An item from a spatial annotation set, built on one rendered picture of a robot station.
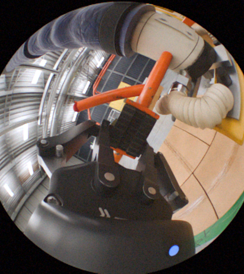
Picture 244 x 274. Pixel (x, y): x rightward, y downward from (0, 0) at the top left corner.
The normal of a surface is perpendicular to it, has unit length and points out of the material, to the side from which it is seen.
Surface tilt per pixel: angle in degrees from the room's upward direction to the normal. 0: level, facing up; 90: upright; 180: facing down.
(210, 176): 0
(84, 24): 93
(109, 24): 90
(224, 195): 0
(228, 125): 0
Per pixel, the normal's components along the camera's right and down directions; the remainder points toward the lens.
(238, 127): -0.90, -0.43
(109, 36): -0.42, 0.91
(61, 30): 0.00, 0.91
